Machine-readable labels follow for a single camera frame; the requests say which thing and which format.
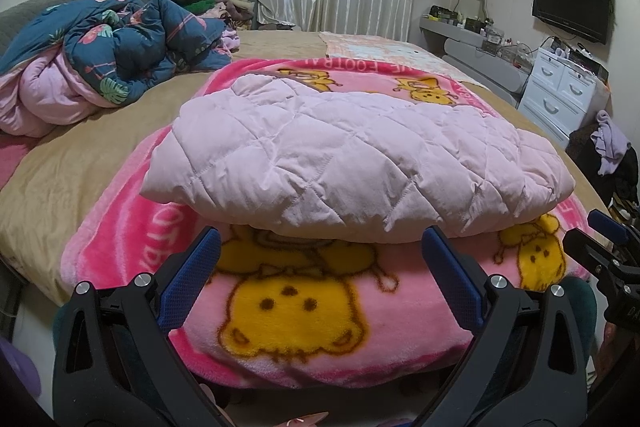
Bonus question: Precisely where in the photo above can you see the pink printed blanket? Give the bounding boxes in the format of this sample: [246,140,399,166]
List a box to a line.
[60,57,598,390]

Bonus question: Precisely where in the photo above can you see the pink towel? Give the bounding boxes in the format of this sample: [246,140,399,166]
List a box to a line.
[0,137,36,188]

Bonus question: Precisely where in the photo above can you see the dark set-top box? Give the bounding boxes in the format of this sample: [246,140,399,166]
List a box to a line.
[547,36,610,80]

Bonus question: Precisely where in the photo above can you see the purple cloth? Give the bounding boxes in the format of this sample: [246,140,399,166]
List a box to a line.
[590,109,632,178]

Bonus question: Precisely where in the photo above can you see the purple round object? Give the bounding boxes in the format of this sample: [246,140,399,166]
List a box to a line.
[0,337,41,408]

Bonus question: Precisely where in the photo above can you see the pink quilted jacket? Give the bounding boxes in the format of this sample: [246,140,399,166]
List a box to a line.
[139,74,576,244]

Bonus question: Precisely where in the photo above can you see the black wall television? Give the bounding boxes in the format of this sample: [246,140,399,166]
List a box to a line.
[531,0,613,45]

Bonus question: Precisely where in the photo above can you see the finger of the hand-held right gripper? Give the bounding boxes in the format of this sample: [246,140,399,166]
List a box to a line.
[587,209,632,248]
[564,227,626,278]

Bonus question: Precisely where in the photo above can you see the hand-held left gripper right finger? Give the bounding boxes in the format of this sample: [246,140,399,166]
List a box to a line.
[415,227,588,427]

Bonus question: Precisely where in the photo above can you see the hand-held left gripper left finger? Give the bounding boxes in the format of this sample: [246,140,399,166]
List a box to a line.
[52,227,223,427]

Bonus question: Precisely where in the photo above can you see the person's dark teal trousers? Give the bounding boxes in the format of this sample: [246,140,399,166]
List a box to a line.
[562,276,599,363]

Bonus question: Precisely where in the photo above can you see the grey curved shelf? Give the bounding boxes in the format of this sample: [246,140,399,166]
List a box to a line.
[419,14,531,95]

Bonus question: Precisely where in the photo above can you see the grey pillow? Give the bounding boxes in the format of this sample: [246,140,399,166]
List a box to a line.
[0,0,166,38]

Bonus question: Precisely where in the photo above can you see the blue floral duvet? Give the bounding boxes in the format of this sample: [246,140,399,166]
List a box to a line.
[0,0,235,138]

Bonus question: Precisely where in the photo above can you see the pile of clothes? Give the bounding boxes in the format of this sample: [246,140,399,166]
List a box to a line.
[165,0,261,32]

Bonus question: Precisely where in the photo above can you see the dark chair with clothes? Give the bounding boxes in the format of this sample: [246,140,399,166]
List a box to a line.
[565,124,640,208]

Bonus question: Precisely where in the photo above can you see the white drawer cabinet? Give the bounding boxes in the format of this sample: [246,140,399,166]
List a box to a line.
[517,47,610,148]

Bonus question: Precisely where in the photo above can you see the peach printed cloth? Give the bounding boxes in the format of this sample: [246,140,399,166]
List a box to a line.
[319,31,493,90]

